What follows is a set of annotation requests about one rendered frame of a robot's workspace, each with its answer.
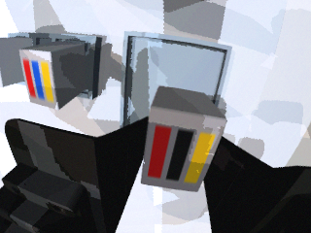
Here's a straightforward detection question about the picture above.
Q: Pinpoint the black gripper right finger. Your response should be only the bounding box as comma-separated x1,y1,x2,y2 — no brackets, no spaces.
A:
203,136,311,233

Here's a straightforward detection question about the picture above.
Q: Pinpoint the white board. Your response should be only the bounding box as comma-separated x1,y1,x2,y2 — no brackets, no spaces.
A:
284,123,311,167

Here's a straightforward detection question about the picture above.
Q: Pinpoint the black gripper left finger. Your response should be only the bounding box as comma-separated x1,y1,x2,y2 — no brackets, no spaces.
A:
4,116,149,233

